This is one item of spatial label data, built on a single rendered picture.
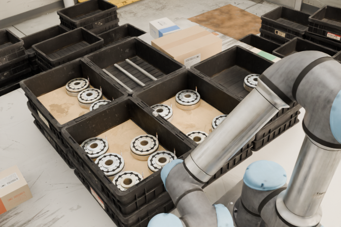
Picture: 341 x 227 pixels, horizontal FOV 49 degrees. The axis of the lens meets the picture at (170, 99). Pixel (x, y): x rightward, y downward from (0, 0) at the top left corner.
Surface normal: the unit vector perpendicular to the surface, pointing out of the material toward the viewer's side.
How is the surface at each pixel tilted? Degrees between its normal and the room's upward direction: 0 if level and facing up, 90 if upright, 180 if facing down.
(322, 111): 82
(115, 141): 0
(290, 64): 46
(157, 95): 90
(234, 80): 0
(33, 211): 0
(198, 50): 90
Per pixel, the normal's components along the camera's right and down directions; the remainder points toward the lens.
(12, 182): -0.04, -0.80
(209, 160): -0.16, 0.15
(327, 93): -0.73, -0.25
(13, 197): 0.61, 0.45
